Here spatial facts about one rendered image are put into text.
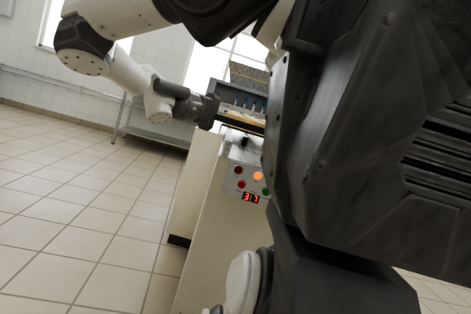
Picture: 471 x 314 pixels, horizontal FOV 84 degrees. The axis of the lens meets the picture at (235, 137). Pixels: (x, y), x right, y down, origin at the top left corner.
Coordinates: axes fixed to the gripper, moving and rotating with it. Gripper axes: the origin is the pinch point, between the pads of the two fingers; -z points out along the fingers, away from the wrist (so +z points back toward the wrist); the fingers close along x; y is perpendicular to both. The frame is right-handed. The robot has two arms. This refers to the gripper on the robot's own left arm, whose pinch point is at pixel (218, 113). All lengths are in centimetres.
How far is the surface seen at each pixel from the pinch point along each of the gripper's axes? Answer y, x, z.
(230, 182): 0.2, -24.6, -16.4
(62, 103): 439, -77, -60
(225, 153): 4.0, -14.1, -12.8
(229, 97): 66, 9, -65
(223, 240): -1, -50, -22
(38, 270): 68, -100, 22
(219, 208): 3.0, -37.1, -17.8
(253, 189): -6.4, -24.6, -23.2
